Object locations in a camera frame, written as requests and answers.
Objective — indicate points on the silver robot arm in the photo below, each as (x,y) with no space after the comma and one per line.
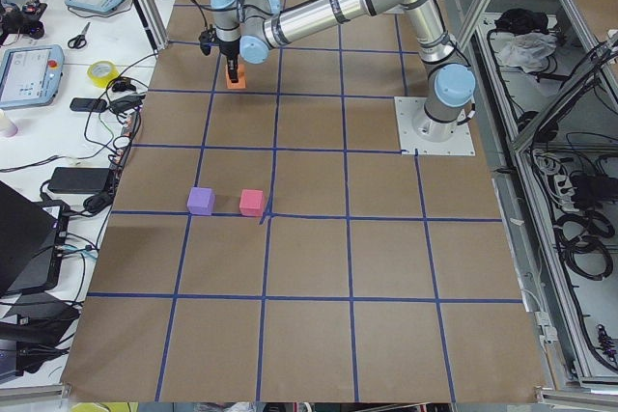
(247,30)

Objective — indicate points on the crumpled white cloth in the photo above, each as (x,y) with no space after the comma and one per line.
(529,52)

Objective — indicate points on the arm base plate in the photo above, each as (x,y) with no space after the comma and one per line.
(418,134)

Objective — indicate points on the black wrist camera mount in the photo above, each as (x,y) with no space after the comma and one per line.
(206,39)

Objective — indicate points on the black power adapter brick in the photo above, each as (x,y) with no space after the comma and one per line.
(73,180)

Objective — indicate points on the black handled scissors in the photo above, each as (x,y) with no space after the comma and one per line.
(79,41)

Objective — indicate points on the yellow tape roll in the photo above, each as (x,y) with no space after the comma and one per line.
(102,73)

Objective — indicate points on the near blue teach pendant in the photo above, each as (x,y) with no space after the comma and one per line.
(30,76)

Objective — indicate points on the orange foam block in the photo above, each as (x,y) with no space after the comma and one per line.
(240,82)

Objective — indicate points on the black laptop computer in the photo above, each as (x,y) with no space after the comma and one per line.
(32,234)

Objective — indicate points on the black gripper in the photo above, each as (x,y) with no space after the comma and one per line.
(228,49)

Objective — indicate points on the black phone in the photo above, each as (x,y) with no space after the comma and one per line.
(88,105)

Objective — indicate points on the pink foam block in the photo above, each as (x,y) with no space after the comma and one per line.
(252,202)

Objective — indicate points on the purple foam block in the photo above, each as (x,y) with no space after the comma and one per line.
(201,201)

